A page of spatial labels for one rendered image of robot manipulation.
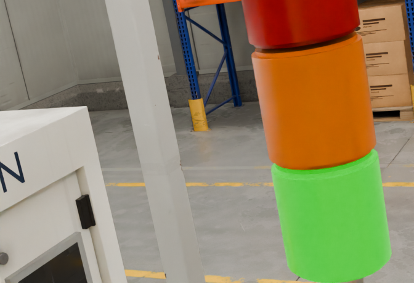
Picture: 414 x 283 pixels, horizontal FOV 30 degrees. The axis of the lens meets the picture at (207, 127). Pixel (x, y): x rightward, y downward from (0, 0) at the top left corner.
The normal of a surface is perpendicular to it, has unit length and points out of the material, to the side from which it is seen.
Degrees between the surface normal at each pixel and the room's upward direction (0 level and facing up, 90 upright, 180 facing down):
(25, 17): 90
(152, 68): 90
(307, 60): 90
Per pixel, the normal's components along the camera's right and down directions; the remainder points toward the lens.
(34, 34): 0.86, -0.04
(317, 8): 0.14, 0.22
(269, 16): -0.59, 0.31
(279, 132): -0.78, 0.29
